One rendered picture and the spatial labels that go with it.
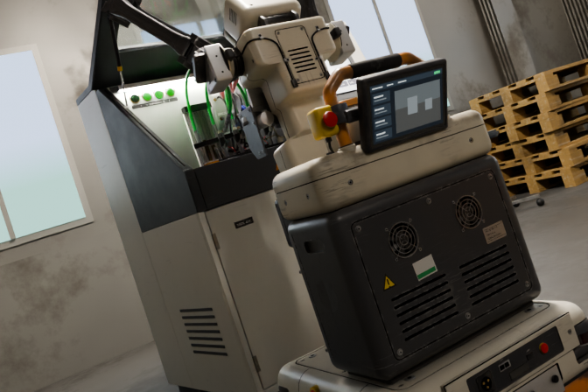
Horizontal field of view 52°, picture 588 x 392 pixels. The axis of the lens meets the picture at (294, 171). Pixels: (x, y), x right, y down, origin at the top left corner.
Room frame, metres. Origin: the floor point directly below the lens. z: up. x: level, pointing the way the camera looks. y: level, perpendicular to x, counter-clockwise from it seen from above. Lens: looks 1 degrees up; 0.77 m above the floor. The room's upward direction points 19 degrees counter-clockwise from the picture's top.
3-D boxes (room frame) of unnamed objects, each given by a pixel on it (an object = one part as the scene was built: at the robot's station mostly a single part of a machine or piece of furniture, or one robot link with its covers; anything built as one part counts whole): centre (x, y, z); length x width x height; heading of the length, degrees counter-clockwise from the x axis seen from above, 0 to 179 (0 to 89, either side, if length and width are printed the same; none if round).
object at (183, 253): (2.63, 0.27, 0.39); 0.70 x 0.58 x 0.79; 126
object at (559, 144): (5.94, -2.68, 0.51); 1.45 x 0.99 x 1.03; 117
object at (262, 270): (2.40, 0.10, 0.44); 0.65 x 0.02 x 0.68; 126
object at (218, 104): (2.96, 0.21, 1.20); 0.13 x 0.03 x 0.31; 126
